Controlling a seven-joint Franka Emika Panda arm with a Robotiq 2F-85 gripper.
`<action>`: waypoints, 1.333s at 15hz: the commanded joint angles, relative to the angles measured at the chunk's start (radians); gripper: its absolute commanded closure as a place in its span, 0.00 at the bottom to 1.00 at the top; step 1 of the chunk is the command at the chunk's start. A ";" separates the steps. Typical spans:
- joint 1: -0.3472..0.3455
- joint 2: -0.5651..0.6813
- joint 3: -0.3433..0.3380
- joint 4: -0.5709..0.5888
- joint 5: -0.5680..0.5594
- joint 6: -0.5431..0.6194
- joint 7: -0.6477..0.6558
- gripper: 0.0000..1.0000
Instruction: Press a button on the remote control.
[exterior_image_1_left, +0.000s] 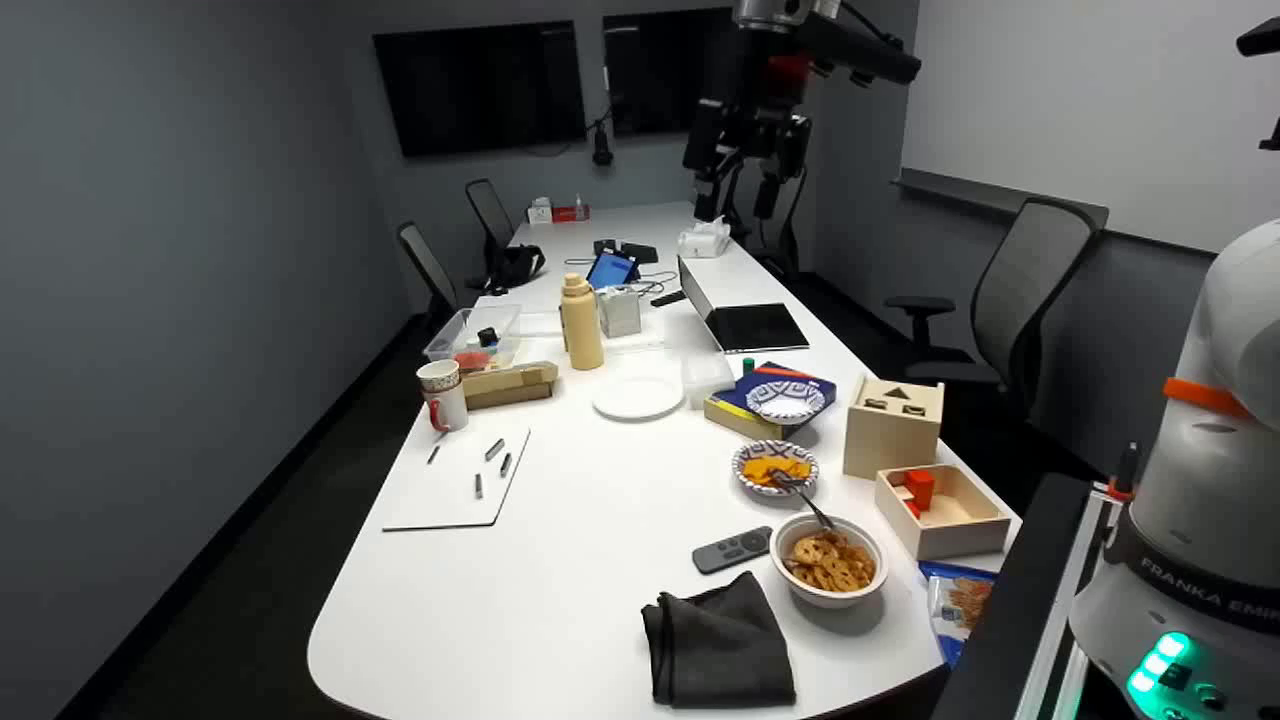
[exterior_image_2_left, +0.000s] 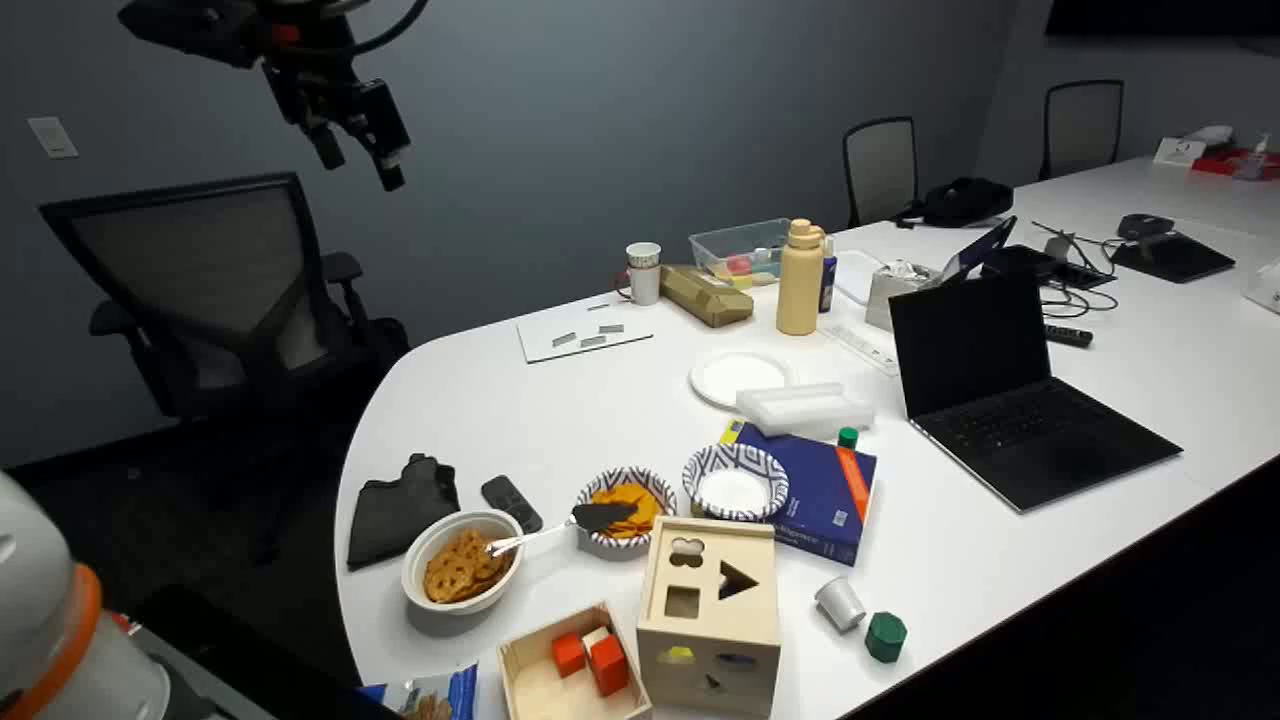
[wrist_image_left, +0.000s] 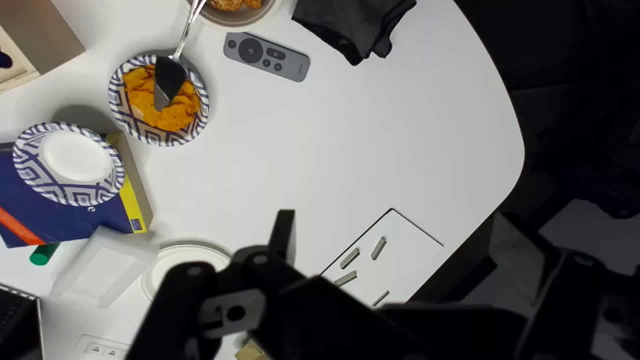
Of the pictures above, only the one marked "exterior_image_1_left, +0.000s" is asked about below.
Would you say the white tissue box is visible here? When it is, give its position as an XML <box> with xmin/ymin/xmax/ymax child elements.
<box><xmin>678</xmin><ymin>220</ymin><xmax>733</xmax><ymax>261</ymax></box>

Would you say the dark grey folded cloth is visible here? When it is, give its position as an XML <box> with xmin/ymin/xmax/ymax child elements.
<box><xmin>639</xmin><ymin>573</ymin><xmax>795</xmax><ymax>708</ymax></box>

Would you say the wooden brown box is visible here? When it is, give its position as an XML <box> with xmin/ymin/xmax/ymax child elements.
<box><xmin>463</xmin><ymin>362</ymin><xmax>562</xmax><ymax>408</ymax></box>

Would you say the grey office chair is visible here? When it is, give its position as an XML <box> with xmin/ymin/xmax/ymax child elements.
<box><xmin>463</xmin><ymin>182</ymin><xmax>515</xmax><ymax>253</ymax></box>
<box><xmin>396</xmin><ymin>220</ymin><xmax>463</xmax><ymax>310</ymax></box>

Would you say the wall television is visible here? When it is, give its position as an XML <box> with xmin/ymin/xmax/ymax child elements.
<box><xmin>373</xmin><ymin>22</ymin><xmax>584</xmax><ymax>159</ymax></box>
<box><xmin>606</xmin><ymin>7</ymin><xmax>733</xmax><ymax>136</ymax></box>

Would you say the blue book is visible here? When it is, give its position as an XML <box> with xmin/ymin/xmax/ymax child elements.
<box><xmin>721</xmin><ymin>365</ymin><xmax>835</xmax><ymax>428</ymax></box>

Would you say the black tablet device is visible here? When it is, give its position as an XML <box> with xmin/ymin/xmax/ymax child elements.
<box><xmin>591</xmin><ymin>242</ymin><xmax>662</xmax><ymax>265</ymax></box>

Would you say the wall television right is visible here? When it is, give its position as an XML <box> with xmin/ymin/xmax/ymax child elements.
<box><xmin>606</xmin><ymin>7</ymin><xmax>733</xmax><ymax>136</ymax></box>

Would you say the metal spoon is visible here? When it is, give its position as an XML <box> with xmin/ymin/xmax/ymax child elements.
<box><xmin>768</xmin><ymin>474</ymin><xmax>835</xmax><ymax>531</ymax></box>

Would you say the black bag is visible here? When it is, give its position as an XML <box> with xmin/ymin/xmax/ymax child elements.
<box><xmin>486</xmin><ymin>246</ymin><xmax>544</xmax><ymax>295</ymax></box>

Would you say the red white box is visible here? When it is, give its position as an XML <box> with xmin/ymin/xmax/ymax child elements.
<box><xmin>525</xmin><ymin>196</ymin><xmax>588</xmax><ymax>230</ymax></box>

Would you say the wooden shape sorter box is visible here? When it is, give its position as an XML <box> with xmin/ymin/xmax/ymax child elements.
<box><xmin>845</xmin><ymin>379</ymin><xmax>946</xmax><ymax>475</ymax></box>

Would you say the blue white paper bowl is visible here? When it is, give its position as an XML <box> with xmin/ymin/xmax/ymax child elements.
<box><xmin>749</xmin><ymin>379</ymin><xmax>827</xmax><ymax>428</ymax></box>

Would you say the black office chair right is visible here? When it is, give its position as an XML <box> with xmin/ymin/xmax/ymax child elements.
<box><xmin>891</xmin><ymin>201</ymin><xmax>1096</xmax><ymax>406</ymax></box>

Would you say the white bowl with pretzels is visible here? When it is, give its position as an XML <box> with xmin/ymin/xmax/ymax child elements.
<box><xmin>774</xmin><ymin>518</ymin><xmax>890</xmax><ymax>609</ymax></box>

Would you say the grey office chair near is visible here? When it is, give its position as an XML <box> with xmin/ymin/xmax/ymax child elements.
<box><xmin>396</xmin><ymin>220</ymin><xmax>463</xmax><ymax>310</ymax></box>

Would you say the wall television left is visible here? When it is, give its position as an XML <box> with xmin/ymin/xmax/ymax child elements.
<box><xmin>373</xmin><ymin>22</ymin><xmax>584</xmax><ymax>159</ymax></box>

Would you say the black remote control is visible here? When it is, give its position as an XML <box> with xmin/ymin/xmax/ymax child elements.
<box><xmin>693</xmin><ymin>524</ymin><xmax>774</xmax><ymax>575</ymax></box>

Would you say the white jar red label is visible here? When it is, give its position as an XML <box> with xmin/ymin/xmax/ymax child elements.
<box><xmin>415</xmin><ymin>362</ymin><xmax>467</xmax><ymax>431</ymax></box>

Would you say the grey office chair far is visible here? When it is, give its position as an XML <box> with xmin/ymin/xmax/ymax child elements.
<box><xmin>463</xmin><ymin>182</ymin><xmax>515</xmax><ymax>253</ymax></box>

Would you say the patterned bowl with orange food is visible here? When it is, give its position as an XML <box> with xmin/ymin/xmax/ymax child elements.
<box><xmin>733</xmin><ymin>441</ymin><xmax>819</xmax><ymax>496</ymax></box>

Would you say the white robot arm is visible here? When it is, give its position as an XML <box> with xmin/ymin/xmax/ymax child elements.
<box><xmin>1058</xmin><ymin>220</ymin><xmax>1280</xmax><ymax>720</ymax></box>

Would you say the blue tablet on stand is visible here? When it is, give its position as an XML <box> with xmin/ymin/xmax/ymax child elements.
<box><xmin>588</xmin><ymin>253</ymin><xmax>636</xmax><ymax>290</ymax></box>

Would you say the blue snack bag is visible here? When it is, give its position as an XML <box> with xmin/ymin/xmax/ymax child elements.
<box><xmin>926</xmin><ymin>561</ymin><xmax>996</xmax><ymax>668</ymax></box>

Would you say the tan squeeze bottle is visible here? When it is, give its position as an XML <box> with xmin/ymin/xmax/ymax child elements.
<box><xmin>562</xmin><ymin>273</ymin><xmax>606</xmax><ymax>374</ymax></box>

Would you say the white cutting board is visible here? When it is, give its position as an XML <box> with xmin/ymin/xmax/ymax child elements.
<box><xmin>381</xmin><ymin>423</ymin><xmax>532</xmax><ymax>531</ymax></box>

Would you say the wooden tray with blocks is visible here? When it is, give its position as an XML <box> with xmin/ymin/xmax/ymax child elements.
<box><xmin>877</xmin><ymin>466</ymin><xmax>1014</xmax><ymax>561</ymax></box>

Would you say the whiteboard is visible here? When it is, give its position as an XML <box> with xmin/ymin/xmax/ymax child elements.
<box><xmin>901</xmin><ymin>0</ymin><xmax>1280</xmax><ymax>253</ymax></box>

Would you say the white round plate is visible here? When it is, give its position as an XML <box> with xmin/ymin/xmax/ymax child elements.
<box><xmin>591</xmin><ymin>375</ymin><xmax>685</xmax><ymax>423</ymax></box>

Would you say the black laptop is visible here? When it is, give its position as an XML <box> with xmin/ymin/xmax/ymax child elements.
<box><xmin>678</xmin><ymin>253</ymin><xmax>809</xmax><ymax>353</ymax></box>

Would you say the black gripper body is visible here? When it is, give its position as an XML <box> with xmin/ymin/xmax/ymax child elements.
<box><xmin>685</xmin><ymin>97</ymin><xmax>813</xmax><ymax>182</ymax></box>

